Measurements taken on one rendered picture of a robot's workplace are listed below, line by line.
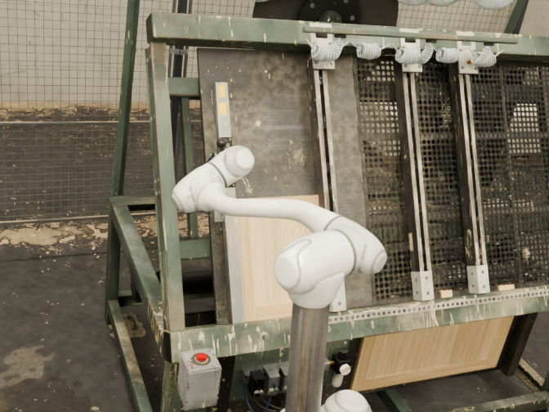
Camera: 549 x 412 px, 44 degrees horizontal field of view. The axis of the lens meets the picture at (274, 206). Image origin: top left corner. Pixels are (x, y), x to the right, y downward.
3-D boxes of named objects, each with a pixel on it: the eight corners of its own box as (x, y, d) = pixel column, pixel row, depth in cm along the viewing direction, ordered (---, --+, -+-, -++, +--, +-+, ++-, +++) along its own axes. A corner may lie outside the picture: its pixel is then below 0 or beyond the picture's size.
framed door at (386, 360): (348, 389, 338) (350, 392, 336) (371, 297, 313) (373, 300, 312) (493, 364, 373) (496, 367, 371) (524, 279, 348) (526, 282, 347)
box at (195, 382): (185, 413, 240) (189, 373, 232) (176, 390, 249) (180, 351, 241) (216, 407, 244) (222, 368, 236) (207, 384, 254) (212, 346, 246)
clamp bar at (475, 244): (465, 293, 312) (502, 295, 290) (442, 38, 319) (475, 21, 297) (483, 291, 316) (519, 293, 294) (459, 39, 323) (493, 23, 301)
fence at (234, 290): (229, 323, 268) (233, 324, 264) (212, 84, 273) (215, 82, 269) (241, 321, 270) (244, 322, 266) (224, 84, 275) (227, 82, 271)
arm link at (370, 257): (354, 208, 194) (319, 217, 185) (401, 239, 183) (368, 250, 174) (343, 247, 200) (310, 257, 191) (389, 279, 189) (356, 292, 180)
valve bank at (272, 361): (240, 427, 262) (247, 378, 251) (229, 400, 273) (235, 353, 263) (354, 405, 281) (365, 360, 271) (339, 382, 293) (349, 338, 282)
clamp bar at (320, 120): (321, 311, 283) (349, 315, 261) (299, 30, 290) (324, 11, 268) (342, 308, 287) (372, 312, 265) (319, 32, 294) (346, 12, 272)
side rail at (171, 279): (162, 329, 264) (170, 332, 254) (144, 49, 270) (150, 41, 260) (178, 328, 266) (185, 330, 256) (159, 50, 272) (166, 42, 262)
